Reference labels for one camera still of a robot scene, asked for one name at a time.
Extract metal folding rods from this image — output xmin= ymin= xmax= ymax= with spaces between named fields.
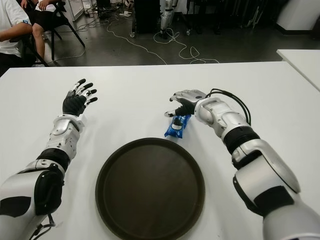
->
xmin=246 ymin=4 xmax=261 ymax=30

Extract black folding chair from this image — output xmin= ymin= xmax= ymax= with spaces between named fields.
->
xmin=43 ymin=0 xmax=86 ymax=63
xmin=21 ymin=32 xmax=50 ymax=68

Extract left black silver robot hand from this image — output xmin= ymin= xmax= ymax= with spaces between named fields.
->
xmin=61 ymin=78 xmax=99 ymax=118

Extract black cabinet on casters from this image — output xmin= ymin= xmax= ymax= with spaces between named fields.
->
xmin=134 ymin=0 xmax=162 ymax=39

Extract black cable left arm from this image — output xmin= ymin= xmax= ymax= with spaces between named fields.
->
xmin=27 ymin=213 xmax=56 ymax=240

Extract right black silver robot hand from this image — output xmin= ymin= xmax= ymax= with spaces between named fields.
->
xmin=163 ymin=89 xmax=208 ymax=118

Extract round dark brown tray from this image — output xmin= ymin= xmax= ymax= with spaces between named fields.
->
xmin=94 ymin=137 xmax=206 ymax=240

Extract white cabinet panel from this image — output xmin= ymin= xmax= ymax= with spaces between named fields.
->
xmin=66 ymin=0 xmax=86 ymax=22

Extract blue Oreo cookie packet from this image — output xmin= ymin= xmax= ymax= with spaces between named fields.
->
xmin=163 ymin=114 xmax=192 ymax=139

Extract white neighbouring table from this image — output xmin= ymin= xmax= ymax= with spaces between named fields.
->
xmin=276 ymin=49 xmax=320 ymax=92

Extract silver humanoid robot legs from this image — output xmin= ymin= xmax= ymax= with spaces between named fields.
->
xmin=159 ymin=0 xmax=179 ymax=40

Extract black wheeled stand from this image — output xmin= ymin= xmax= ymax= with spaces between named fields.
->
xmin=178 ymin=11 xmax=195 ymax=36

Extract white cable on floor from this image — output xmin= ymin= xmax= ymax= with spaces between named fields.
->
xmin=106 ymin=19 xmax=221 ymax=65

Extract white curved pillar base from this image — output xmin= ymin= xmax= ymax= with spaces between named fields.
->
xmin=275 ymin=0 xmax=320 ymax=35

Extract black cable bundle right arm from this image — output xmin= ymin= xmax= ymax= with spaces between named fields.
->
xmin=206 ymin=87 xmax=252 ymax=126

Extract seated person in black shorts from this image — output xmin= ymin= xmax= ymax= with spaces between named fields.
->
xmin=21 ymin=0 xmax=60 ymax=66

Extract seated person in white shirt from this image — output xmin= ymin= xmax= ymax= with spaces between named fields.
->
xmin=0 ymin=0 xmax=34 ymax=76

